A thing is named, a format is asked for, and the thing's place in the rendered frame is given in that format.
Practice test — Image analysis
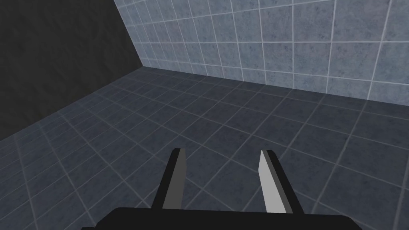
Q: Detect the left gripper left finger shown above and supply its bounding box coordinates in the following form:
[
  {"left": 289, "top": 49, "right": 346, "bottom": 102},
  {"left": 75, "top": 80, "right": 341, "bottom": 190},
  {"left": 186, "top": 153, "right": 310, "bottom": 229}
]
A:
[{"left": 151, "top": 148, "right": 187, "bottom": 210}]

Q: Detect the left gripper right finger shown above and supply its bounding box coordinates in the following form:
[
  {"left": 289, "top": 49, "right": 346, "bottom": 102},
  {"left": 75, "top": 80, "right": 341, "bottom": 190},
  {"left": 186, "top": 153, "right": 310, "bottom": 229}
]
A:
[{"left": 258, "top": 149, "right": 304, "bottom": 214}]

